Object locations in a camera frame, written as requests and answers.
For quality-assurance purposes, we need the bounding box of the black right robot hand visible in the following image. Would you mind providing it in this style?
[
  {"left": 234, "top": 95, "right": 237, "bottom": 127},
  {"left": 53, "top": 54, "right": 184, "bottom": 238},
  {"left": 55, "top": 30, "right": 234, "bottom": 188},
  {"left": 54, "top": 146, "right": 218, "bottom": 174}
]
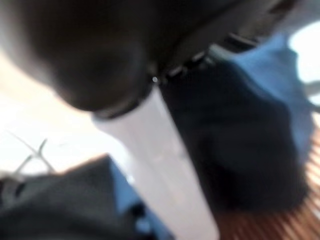
[{"left": 0, "top": 0, "right": 296, "bottom": 240}]

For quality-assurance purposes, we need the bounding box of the navy blue garment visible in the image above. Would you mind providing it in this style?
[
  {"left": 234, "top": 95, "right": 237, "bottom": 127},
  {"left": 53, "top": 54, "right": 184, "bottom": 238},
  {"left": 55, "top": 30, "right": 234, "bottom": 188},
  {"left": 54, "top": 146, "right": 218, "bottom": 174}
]
[{"left": 224, "top": 32, "right": 316, "bottom": 163}]

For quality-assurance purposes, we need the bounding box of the thin grey floor cable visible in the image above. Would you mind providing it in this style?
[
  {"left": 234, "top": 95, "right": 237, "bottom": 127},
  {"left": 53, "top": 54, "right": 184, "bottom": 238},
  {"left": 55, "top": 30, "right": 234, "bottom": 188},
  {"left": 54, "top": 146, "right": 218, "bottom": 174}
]
[{"left": 4, "top": 129, "right": 54, "bottom": 176}]

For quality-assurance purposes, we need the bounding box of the black garment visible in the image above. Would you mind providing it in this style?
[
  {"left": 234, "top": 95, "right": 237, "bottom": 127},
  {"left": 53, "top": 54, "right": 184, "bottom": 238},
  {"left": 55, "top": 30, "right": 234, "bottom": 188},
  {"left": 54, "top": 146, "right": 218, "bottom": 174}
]
[{"left": 162, "top": 62, "right": 309, "bottom": 211}]

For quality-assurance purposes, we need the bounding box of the dark grey washing machine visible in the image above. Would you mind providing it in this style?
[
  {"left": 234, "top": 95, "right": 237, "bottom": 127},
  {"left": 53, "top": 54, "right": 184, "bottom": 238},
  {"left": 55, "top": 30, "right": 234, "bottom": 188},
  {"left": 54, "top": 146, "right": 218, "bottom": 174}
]
[{"left": 0, "top": 154, "right": 174, "bottom": 240}]

